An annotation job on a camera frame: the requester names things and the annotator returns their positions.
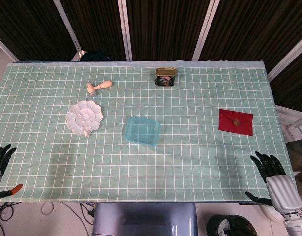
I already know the blue-grey robot torso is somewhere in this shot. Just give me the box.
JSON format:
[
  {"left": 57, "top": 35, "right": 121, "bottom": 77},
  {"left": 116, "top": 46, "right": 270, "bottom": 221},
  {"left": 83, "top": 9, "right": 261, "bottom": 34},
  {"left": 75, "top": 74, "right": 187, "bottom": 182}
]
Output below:
[{"left": 91, "top": 203, "right": 198, "bottom": 236}]

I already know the clear blue plastic tray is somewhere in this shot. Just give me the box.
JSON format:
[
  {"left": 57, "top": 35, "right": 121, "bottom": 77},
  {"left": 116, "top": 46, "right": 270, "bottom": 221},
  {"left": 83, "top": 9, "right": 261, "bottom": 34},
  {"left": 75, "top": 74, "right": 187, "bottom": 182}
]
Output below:
[{"left": 124, "top": 116, "right": 162, "bottom": 148}]

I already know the black gold luncheon meat can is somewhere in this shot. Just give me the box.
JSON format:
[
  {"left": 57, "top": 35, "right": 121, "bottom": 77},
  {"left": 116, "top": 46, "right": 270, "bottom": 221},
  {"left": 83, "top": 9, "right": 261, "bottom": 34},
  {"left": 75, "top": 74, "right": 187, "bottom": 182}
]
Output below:
[{"left": 155, "top": 67, "right": 178, "bottom": 87}]

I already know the white flower paint palette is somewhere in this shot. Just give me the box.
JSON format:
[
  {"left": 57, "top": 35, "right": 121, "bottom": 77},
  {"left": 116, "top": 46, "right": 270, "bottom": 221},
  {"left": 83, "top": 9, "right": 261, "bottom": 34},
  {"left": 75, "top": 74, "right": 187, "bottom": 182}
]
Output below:
[{"left": 65, "top": 100, "right": 103, "bottom": 138}]

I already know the red envelope with gold seal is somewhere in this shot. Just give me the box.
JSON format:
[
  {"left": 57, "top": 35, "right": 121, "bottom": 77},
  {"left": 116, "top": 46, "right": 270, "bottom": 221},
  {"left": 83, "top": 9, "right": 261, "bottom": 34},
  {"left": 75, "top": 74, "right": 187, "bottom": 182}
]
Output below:
[{"left": 218, "top": 109, "right": 254, "bottom": 137}]

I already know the black fabric bundle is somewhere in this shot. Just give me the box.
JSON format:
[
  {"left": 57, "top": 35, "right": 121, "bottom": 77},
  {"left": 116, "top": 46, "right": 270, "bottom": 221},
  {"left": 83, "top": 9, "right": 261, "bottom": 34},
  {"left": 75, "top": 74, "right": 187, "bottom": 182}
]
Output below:
[{"left": 79, "top": 50, "right": 113, "bottom": 61}]

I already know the white metal rack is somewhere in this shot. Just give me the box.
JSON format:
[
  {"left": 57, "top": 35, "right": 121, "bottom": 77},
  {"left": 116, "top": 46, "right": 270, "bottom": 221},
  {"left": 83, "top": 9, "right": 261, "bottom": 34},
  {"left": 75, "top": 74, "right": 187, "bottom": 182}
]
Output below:
[{"left": 275, "top": 104, "right": 302, "bottom": 140}]

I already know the black floor cable bundle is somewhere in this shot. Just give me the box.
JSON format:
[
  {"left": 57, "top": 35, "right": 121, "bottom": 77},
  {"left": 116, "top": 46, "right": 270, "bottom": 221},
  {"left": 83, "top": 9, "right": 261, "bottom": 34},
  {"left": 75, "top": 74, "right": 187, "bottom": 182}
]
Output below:
[{"left": 67, "top": 202, "right": 96, "bottom": 236}]

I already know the clear plastic food container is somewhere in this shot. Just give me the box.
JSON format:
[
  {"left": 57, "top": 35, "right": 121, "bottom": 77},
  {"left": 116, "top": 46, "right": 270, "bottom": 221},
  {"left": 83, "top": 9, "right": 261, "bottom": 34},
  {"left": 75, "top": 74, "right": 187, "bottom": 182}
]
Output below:
[{"left": 125, "top": 118, "right": 161, "bottom": 148}]

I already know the small wooden mallet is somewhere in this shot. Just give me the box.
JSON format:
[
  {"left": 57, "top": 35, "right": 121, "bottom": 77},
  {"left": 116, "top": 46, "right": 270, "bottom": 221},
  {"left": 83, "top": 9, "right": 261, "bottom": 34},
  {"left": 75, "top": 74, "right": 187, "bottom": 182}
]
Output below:
[{"left": 86, "top": 80, "right": 113, "bottom": 97}]

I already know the black waste bin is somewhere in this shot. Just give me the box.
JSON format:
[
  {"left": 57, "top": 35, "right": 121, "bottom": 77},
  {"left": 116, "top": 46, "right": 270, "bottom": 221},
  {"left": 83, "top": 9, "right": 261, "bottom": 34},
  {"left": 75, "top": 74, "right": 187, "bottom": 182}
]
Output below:
[{"left": 206, "top": 214, "right": 259, "bottom": 236}]

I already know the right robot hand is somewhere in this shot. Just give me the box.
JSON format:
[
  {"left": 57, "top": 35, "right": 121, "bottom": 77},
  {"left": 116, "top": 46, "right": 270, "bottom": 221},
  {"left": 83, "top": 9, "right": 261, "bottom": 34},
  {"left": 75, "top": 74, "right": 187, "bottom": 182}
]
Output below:
[{"left": 244, "top": 151, "right": 302, "bottom": 216}]

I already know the white partition frame post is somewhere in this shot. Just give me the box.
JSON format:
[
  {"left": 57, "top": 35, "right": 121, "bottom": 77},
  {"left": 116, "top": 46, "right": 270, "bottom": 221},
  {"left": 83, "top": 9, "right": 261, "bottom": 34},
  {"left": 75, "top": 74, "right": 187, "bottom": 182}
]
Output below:
[
  {"left": 0, "top": 33, "right": 19, "bottom": 62},
  {"left": 266, "top": 31, "right": 302, "bottom": 82},
  {"left": 117, "top": 0, "right": 133, "bottom": 61},
  {"left": 191, "top": 0, "right": 220, "bottom": 61},
  {"left": 52, "top": 0, "right": 81, "bottom": 51}
]

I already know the green checkered tablecloth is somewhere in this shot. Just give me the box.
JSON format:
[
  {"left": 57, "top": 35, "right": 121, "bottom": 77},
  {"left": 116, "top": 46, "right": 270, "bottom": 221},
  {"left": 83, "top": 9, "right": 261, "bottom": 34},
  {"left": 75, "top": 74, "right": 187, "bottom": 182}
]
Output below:
[{"left": 0, "top": 60, "right": 301, "bottom": 205}]

